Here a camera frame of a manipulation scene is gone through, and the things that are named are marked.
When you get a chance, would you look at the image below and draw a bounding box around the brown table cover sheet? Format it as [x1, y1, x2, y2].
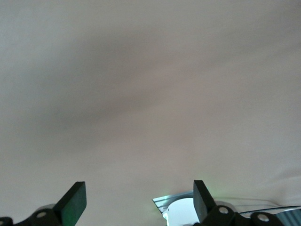
[0, 0, 301, 226]

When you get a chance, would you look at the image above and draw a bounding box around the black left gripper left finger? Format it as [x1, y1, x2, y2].
[0, 181, 87, 226]

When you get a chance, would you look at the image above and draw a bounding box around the black base cable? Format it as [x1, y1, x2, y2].
[238, 205, 301, 214]

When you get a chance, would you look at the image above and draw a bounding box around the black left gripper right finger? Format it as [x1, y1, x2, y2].
[192, 179, 285, 226]

